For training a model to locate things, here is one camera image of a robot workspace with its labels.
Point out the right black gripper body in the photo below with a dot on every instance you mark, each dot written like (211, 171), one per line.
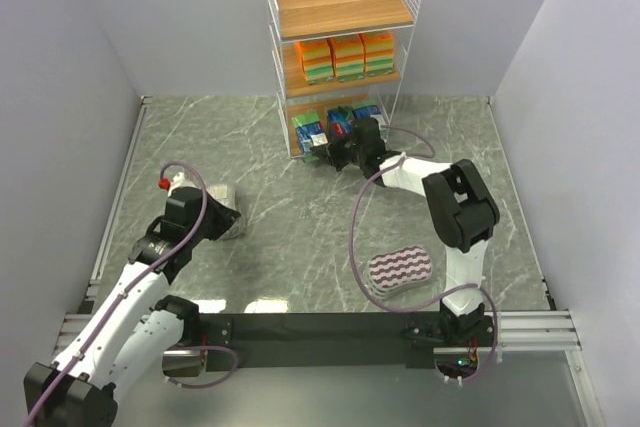
(341, 151)

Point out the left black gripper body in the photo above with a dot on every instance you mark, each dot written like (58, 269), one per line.
(220, 217)

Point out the blue green sponge pack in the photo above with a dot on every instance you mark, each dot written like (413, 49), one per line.
(370, 109)
(339, 122)

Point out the silver mesh scrubber pack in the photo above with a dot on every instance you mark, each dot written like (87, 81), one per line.
(227, 197)

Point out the orange sponge pack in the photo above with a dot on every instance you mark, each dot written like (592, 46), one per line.
(378, 53)
(347, 52)
(314, 57)

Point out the purple wavy sponge pack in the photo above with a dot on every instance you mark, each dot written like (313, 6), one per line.
(391, 273)

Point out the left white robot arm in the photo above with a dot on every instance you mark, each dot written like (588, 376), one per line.
(139, 321)

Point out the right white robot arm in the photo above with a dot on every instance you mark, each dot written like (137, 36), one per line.
(462, 210)

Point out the black front base bar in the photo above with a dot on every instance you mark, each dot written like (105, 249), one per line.
(269, 340)

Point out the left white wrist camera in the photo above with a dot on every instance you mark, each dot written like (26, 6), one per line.
(179, 180)

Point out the white wire wooden shelf rack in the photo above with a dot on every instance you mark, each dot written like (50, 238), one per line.
(291, 21)

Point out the aluminium frame rail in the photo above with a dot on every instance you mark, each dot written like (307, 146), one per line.
(532, 374)

